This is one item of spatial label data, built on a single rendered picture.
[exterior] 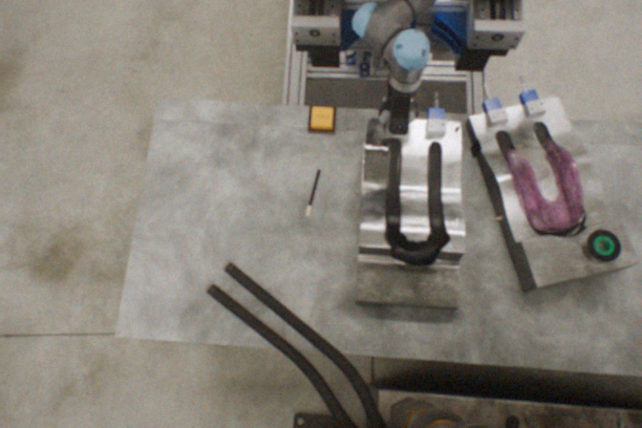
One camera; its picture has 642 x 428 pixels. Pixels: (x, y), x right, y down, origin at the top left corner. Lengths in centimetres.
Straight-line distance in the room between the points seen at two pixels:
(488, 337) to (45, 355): 175
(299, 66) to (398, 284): 123
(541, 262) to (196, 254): 90
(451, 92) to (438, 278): 111
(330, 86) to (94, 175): 111
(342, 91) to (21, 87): 152
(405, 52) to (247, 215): 65
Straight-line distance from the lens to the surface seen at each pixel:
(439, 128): 152
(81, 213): 262
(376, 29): 127
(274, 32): 277
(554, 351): 158
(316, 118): 160
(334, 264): 150
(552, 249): 150
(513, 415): 156
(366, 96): 234
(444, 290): 146
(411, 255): 145
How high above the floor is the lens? 228
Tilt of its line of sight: 72 degrees down
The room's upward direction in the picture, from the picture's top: 5 degrees counter-clockwise
